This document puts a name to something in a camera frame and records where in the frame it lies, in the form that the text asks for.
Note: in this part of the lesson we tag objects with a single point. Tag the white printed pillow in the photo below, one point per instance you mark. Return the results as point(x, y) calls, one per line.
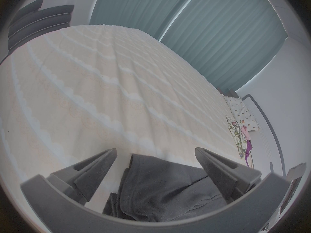
point(243, 110)

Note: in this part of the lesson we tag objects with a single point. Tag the dark grey chest of drawers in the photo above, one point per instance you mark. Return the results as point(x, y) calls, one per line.
point(41, 23)

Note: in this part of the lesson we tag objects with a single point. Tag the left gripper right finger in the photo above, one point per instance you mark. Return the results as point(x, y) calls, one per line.
point(216, 175)

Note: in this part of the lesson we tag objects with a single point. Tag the purple satin garment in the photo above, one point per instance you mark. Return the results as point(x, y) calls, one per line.
point(249, 152)

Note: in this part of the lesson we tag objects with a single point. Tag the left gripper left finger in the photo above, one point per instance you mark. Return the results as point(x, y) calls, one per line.
point(96, 176)

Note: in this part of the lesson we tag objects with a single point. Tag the pink garment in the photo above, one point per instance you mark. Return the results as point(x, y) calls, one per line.
point(245, 132)

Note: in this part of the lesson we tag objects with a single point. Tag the cream printed garment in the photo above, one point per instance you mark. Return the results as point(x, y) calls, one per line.
point(237, 137)

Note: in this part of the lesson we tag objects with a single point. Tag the black sleeveless top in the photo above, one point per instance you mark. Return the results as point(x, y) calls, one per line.
point(165, 193)

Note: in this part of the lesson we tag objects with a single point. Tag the bed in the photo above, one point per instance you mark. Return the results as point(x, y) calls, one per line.
point(121, 93)

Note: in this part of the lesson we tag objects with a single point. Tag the blue-green curtain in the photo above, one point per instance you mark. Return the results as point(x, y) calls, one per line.
point(230, 40)
point(141, 6)

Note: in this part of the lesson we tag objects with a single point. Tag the dark grey bedside table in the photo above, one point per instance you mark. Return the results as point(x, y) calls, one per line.
point(228, 93)

